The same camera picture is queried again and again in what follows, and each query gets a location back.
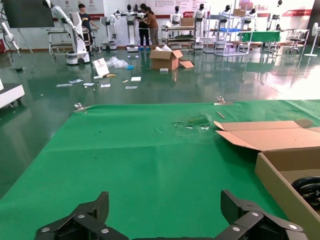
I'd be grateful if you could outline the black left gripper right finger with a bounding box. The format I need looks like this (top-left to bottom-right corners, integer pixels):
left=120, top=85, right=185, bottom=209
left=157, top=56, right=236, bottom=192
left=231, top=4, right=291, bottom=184
left=214, top=189, right=308, bottom=240

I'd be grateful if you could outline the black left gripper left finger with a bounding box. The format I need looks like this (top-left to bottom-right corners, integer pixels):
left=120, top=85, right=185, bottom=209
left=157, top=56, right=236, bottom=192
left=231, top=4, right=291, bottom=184
left=34, top=191, right=131, bottom=240

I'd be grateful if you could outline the black power cable bundle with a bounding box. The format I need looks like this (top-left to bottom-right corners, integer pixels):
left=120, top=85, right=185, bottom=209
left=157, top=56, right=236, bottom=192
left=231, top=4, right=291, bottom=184
left=291, top=176, right=320, bottom=208

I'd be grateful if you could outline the cardboard box with round holes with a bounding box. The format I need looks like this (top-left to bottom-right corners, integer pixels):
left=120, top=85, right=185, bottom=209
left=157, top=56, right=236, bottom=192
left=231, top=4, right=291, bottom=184
left=213, top=119, right=320, bottom=232

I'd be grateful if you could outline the large open cardboard box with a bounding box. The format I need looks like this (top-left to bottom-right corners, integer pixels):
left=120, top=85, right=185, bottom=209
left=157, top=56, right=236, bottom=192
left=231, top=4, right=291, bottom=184
left=149, top=44, right=184, bottom=71

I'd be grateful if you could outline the green table cloth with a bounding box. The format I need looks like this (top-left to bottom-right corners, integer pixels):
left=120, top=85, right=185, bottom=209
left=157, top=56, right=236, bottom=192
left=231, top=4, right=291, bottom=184
left=0, top=99, right=320, bottom=240

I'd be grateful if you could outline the silver binder clip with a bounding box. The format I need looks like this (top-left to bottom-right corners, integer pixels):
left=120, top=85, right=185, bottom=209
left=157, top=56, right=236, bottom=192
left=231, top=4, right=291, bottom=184
left=73, top=102, right=92, bottom=113
left=213, top=96, right=235, bottom=106

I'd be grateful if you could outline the white machine base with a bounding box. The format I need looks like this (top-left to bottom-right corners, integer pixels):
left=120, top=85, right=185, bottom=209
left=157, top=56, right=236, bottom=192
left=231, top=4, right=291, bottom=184
left=0, top=77, right=26, bottom=110

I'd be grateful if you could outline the white red-print sign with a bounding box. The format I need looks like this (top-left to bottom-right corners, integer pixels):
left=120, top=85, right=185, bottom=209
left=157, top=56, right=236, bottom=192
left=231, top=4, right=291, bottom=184
left=91, top=57, right=110, bottom=77

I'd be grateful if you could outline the clear plastic wrap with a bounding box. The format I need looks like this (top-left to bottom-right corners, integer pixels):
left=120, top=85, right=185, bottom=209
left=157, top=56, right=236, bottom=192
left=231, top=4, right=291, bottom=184
left=106, top=56, right=129, bottom=69

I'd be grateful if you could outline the loose cardboard flap piece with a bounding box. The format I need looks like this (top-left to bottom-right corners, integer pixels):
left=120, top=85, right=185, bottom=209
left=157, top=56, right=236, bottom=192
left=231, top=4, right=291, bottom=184
left=178, top=59, right=195, bottom=70

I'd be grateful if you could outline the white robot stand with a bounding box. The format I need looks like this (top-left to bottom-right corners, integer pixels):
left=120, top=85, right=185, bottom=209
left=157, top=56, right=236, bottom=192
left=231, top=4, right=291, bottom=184
left=99, top=13, right=118, bottom=51

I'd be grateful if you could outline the white metal shelf rack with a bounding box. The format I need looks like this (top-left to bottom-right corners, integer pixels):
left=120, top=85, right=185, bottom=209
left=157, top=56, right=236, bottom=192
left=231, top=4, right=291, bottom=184
left=202, top=12, right=251, bottom=57

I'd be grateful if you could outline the green covered table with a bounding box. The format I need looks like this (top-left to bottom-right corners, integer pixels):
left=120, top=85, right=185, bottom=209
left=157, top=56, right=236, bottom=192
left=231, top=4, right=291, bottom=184
left=237, top=31, right=282, bottom=48

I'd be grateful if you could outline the black stool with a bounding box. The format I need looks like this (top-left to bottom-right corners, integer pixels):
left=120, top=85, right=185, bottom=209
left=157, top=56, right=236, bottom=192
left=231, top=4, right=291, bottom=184
left=288, top=38, right=301, bottom=55

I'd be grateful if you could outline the person in black clothes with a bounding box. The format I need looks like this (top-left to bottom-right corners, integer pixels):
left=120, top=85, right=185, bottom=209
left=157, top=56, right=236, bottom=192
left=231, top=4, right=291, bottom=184
left=136, top=3, right=151, bottom=48

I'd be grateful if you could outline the person in yellow-print black shirt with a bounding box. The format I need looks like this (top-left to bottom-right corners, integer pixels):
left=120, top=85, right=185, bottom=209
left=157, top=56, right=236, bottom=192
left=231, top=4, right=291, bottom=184
left=77, top=3, right=100, bottom=55

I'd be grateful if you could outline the white standing fan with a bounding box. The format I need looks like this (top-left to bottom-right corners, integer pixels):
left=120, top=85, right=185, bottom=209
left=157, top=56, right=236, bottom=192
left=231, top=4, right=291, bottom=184
left=303, top=22, right=320, bottom=58

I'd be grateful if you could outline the white humanoid robot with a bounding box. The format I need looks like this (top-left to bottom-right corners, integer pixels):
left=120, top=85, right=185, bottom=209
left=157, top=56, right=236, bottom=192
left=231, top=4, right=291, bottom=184
left=219, top=4, right=235, bottom=28
left=266, top=0, right=285, bottom=31
left=192, top=3, right=207, bottom=50
left=169, top=6, right=182, bottom=26
left=244, top=7, right=258, bottom=31

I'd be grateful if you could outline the metal workbench rack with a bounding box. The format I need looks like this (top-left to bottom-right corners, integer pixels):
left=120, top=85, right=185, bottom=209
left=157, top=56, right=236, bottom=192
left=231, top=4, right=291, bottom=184
left=161, top=23, right=198, bottom=51

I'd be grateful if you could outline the white humanoid robot arms spread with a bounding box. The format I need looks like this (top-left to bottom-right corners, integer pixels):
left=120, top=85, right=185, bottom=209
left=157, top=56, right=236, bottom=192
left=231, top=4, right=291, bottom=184
left=109, top=4, right=146, bottom=53

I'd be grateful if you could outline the person in brown shirt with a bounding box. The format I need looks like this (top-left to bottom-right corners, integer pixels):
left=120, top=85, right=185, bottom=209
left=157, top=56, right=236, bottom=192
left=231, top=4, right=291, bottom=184
left=143, top=6, right=160, bottom=46

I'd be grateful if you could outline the black display board on stand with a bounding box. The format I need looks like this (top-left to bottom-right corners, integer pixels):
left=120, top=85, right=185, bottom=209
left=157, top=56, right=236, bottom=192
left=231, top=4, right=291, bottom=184
left=4, top=0, right=55, bottom=53

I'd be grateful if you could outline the white frame workbench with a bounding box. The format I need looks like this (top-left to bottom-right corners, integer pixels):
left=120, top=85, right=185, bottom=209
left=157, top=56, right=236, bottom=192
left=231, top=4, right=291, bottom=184
left=47, top=26, right=73, bottom=55

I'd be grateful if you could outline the grey frame table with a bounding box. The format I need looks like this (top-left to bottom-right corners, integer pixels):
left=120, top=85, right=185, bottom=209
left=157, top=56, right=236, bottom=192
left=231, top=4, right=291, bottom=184
left=282, top=28, right=311, bottom=48

